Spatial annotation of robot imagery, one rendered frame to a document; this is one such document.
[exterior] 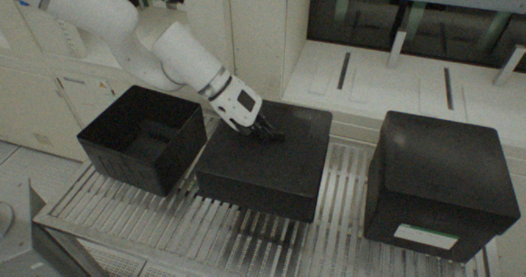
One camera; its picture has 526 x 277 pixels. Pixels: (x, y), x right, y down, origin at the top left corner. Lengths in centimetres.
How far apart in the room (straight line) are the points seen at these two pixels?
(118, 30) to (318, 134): 50
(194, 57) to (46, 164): 191
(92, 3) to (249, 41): 56
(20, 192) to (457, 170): 126
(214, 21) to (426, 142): 68
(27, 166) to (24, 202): 129
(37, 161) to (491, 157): 238
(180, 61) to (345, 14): 93
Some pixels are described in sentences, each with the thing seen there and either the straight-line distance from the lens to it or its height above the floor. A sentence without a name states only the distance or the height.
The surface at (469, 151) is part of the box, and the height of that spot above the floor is 101.
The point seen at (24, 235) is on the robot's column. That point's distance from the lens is 122.
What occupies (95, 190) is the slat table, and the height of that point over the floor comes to 76.
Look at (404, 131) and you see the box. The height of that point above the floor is 101.
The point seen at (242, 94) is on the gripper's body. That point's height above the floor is 117.
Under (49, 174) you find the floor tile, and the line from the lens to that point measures 245.
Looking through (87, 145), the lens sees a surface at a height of 91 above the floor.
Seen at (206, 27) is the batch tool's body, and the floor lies 114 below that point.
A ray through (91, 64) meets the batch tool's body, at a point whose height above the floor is 86.
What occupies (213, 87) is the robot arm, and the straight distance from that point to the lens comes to 72.
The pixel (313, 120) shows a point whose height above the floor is 105.
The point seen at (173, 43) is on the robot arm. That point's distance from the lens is 71.
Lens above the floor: 166
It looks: 46 degrees down
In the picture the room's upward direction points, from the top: straight up
